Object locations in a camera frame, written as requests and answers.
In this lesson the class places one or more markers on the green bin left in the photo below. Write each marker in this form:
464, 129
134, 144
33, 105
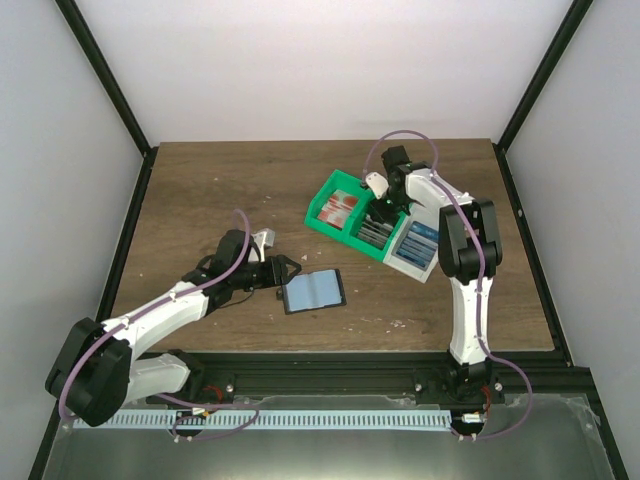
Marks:
337, 180

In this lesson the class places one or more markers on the red credit cards stack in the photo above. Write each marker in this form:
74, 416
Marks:
337, 209

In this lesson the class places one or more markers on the light blue cable duct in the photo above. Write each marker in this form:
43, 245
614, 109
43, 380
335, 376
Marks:
402, 420

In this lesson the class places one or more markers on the white bin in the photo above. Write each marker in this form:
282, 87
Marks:
422, 215

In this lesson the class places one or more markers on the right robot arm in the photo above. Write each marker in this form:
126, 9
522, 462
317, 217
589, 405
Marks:
469, 253

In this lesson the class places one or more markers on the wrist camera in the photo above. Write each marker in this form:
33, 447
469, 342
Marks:
377, 183
261, 241

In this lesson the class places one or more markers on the black card holder wallet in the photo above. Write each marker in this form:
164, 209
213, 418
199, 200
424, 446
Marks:
313, 291

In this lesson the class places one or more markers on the green bin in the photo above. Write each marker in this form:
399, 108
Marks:
354, 222
337, 180

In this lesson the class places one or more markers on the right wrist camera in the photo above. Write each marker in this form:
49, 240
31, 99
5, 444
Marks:
377, 183

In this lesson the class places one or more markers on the green bin middle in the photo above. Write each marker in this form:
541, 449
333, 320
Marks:
354, 222

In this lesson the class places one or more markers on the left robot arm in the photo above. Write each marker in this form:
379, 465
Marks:
102, 366

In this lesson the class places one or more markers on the dark green credit cards stack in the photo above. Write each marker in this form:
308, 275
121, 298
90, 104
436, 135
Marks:
374, 232

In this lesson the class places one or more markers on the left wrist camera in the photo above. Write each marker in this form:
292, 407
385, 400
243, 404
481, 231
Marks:
261, 241

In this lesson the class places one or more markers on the black aluminium frame rail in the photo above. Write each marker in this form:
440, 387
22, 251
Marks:
227, 376

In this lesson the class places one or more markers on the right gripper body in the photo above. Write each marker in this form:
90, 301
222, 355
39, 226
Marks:
397, 198

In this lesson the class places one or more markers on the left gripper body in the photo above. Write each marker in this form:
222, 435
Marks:
244, 280

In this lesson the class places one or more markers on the blue credit cards stack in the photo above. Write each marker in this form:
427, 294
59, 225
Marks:
417, 245

